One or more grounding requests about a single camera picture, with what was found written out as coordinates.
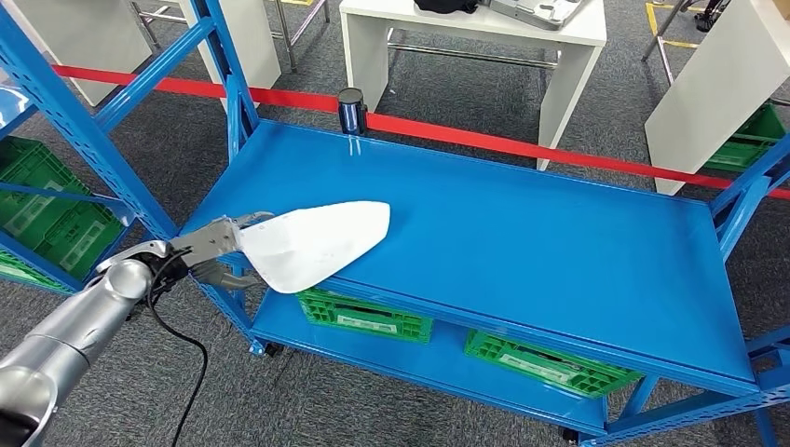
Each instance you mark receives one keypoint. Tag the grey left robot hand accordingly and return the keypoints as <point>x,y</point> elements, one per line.
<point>207,240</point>

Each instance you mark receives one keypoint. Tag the white plastic body panel part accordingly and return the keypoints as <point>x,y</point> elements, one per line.
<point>308,247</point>

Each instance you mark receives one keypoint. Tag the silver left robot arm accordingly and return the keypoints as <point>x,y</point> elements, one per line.
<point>80,333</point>

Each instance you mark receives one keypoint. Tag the blue metal shelf cart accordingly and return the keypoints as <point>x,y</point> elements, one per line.
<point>494,247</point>

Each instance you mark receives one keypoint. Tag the grey metal tray part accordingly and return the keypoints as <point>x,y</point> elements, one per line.
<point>537,11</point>

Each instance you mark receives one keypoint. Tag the large green plastic crate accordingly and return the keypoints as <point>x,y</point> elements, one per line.
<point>37,166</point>

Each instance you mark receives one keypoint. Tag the blue metal storage rack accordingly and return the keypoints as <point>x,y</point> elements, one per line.
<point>68,117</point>

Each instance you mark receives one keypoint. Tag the white table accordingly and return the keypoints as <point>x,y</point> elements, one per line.
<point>722,80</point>
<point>494,28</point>
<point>74,37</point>

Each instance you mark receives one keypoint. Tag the red barrier belt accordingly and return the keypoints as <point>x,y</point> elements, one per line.
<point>463,137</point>

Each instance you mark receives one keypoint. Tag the black bag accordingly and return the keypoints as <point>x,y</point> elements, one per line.
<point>444,5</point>

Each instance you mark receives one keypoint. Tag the yellow floor tape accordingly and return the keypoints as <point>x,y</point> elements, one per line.
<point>651,18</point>

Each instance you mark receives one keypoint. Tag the black barrier post head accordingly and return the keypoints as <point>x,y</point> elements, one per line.
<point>352,111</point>

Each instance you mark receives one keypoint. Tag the steel table frame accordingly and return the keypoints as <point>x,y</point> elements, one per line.
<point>284,31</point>

